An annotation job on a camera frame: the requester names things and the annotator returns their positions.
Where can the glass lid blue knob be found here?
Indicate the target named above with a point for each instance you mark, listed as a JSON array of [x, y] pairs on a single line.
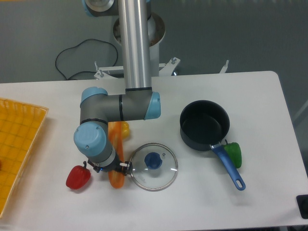
[[154, 167]]

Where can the black device at edge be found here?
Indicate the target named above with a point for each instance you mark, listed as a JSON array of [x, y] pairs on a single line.
[[302, 201]]

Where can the long orange baguette bread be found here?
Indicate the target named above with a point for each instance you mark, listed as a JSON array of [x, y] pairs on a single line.
[[116, 179]]

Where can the yellow bell pepper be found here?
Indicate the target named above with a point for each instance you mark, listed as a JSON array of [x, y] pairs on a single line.
[[125, 130]]

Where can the red bell pepper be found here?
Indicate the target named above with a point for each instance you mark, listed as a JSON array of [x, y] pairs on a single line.
[[78, 177]]

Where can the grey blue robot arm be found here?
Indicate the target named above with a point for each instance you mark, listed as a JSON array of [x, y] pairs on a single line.
[[140, 102]]

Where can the dark pot blue handle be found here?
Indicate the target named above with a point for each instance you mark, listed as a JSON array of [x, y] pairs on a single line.
[[203, 125]]

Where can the yellow plastic basket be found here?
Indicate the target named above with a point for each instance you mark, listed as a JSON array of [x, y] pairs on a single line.
[[20, 124]]

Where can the green bell pepper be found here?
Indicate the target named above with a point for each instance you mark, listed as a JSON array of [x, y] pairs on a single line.
[[234, 152]]

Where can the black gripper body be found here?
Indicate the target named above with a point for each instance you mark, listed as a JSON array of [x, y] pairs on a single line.
[[114, 166]]

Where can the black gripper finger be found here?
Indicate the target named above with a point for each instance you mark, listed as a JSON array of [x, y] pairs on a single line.
[[126, 168], [94, 165]]

